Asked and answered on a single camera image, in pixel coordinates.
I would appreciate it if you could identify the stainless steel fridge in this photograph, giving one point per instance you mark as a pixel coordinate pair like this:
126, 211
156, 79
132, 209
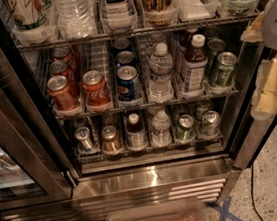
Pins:
114, 182

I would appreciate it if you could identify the top shelf tea bottle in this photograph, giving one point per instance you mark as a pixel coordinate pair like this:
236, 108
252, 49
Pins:
113, 8

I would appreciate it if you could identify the front left red soda can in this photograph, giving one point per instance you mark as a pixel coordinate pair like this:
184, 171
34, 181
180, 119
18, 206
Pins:
61, 92

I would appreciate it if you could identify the blue pepsi can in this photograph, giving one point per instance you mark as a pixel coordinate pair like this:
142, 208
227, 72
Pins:
128, 84
125, 58
121, 44

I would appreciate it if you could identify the front blue pepsi can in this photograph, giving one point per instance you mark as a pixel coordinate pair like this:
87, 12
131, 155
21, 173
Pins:
128, 84

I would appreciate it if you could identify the red coca-cola can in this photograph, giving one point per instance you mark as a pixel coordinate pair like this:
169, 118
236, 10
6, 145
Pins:
96, 89

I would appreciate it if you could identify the bottom shelf tea bottle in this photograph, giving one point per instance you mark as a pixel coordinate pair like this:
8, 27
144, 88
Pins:
135, 131

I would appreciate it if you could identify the shelf tea bottle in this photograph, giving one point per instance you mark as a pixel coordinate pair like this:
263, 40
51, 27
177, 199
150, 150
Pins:
135, 131
113, 8

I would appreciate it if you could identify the bottom right green can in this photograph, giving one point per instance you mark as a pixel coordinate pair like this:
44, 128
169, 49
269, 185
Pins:
209, 124

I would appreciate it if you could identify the bottom shelf silver can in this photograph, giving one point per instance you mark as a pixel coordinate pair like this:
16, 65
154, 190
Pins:
83, 136

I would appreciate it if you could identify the brown iced tea bottle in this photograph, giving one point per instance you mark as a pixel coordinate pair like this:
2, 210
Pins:
194, 64

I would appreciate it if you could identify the shelf water bottle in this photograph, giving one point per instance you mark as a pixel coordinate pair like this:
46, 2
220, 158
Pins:
75, 19
161, 135

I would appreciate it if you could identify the front clear water bottle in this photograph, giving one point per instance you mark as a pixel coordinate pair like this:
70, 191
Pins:
161, 66

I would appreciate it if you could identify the bottom shelf water bottle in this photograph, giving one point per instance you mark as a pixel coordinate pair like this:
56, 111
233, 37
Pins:
161, 135

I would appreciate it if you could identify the middle blue pepsi can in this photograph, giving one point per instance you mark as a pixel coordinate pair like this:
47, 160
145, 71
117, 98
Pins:
125, 58

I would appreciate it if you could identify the bottom left green can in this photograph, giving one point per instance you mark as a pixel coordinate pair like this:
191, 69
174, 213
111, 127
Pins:
184, 130

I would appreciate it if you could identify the middle left red soda can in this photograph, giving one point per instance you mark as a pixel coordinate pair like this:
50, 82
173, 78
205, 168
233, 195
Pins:
61, 67

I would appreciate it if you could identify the bottom shelf bronze can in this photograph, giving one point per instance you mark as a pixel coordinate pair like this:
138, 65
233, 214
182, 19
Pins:
110, 139

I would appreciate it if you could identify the rear green soda can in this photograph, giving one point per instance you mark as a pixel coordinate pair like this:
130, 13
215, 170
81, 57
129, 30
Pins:
214, 47

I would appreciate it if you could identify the blue tape cross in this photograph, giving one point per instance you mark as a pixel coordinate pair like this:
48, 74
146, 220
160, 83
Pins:
223, 210

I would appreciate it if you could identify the rear left red soda can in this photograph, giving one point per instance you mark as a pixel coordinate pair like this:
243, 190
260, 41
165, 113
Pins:
65, 53

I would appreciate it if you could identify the top shelf white tall can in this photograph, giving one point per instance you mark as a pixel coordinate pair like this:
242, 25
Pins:
27, 14

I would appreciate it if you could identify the front green soda can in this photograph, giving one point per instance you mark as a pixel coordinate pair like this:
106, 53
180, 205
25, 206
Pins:
223, 70

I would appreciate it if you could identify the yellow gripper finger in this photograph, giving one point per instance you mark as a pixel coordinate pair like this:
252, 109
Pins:
264, 99
253, 32

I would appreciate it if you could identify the green soda can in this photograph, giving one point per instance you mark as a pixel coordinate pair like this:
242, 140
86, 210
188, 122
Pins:
223, 70
214, 47

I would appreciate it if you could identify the top shelf water bottle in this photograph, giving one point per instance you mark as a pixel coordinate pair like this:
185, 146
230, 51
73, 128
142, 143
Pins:
75, 19

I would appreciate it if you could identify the red soda can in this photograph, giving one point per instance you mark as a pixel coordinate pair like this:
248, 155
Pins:
61, 92
65, 53
61, 67

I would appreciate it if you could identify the rear blue pepsi can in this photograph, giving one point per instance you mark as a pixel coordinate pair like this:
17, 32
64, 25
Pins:
121, 44

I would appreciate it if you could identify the glass fridge door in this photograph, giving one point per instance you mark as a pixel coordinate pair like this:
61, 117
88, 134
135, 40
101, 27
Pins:
29, 133

